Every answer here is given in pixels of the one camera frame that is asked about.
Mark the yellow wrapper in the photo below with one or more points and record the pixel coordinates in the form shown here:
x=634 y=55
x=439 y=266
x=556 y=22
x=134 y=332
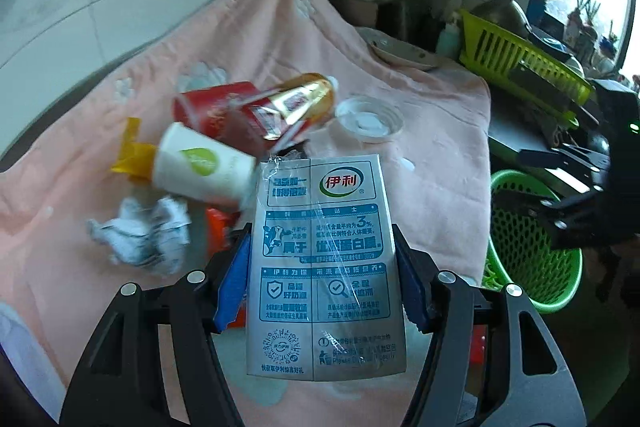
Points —
x=132 y=154

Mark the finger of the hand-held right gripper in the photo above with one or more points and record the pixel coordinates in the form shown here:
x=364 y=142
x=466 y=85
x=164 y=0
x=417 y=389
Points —
x=565 y=157
x=585 y=222

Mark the red paper cup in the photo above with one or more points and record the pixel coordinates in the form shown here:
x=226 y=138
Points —
x=210 y=107

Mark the gold foil wrapper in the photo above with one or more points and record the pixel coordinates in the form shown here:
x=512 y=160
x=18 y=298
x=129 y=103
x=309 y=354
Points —
x=305 y=97

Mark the white paper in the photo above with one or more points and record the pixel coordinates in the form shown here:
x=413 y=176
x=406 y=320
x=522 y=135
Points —
x=140 y=232

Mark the white ceramic bowl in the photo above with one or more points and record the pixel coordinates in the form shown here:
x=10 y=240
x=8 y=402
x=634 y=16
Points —
x=400 y=52

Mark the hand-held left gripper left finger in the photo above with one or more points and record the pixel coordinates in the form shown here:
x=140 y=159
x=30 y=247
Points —
x=235 y=277

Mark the potted plant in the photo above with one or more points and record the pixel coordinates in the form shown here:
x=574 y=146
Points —
x=582 y=14

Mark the white paper cup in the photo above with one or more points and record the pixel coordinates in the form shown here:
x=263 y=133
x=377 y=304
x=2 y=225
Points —
x=200 y=164

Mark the dark knife block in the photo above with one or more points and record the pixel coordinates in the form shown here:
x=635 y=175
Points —
x=405 y=19

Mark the yellow-green dish rack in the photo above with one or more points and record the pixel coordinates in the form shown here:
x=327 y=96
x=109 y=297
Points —
x=500 y=52

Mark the teal bottle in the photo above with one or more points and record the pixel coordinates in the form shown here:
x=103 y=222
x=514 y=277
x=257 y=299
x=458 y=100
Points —
x=448 y=37

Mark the metal bowl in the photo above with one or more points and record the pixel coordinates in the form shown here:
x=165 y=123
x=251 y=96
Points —
x=500 y=14

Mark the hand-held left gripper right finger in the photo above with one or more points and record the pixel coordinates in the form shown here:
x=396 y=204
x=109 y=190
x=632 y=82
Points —
x=412 y=292

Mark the white plastic lid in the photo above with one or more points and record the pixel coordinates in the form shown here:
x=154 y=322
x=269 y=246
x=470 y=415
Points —
x=370 y=122

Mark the green plastic basket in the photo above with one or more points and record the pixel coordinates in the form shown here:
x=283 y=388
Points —
x=520 y=257

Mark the pink blanket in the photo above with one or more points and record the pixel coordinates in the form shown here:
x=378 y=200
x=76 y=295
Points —
x=350 y=57

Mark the large cleaver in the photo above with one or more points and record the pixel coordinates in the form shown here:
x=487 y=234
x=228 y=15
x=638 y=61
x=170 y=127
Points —
x=545 y=89

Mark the silver milk carton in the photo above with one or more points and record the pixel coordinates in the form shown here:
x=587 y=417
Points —
x=325 y=257

